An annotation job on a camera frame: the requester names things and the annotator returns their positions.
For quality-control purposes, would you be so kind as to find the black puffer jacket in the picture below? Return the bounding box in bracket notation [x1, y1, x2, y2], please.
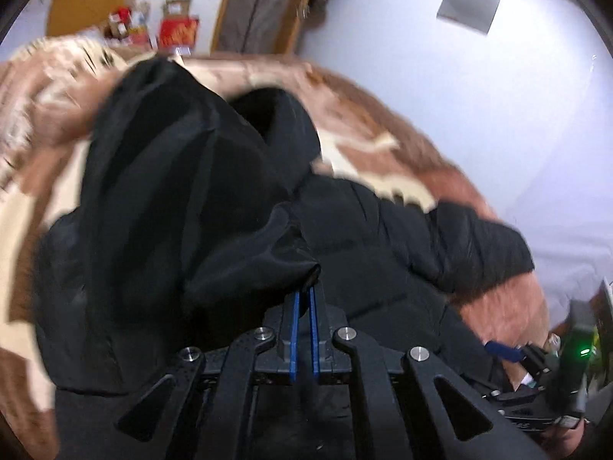
[33, 58, 533, 459]

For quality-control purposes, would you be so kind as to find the person's right hand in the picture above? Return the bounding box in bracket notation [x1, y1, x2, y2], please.
[541, 421, 585, 459]

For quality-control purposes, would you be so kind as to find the wooden door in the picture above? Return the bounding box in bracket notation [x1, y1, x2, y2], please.
[210, 0, 326, 55]

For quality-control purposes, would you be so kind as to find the red gift box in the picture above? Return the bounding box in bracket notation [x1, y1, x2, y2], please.
[157, 16, 200, 50]

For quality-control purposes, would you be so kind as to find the brown and cream plush blanket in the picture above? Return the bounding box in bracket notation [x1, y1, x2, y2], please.
[1, 38, 543, 459]

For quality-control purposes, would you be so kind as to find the cardboard box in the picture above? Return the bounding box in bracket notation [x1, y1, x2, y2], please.
[162, 0, 192, 19]

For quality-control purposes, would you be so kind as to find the santa hat plush toy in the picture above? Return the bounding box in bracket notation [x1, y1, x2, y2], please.
[105, 6, 139, 39]

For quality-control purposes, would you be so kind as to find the grey wall panel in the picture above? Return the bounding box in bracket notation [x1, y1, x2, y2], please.
[436, 0, 501, 35]

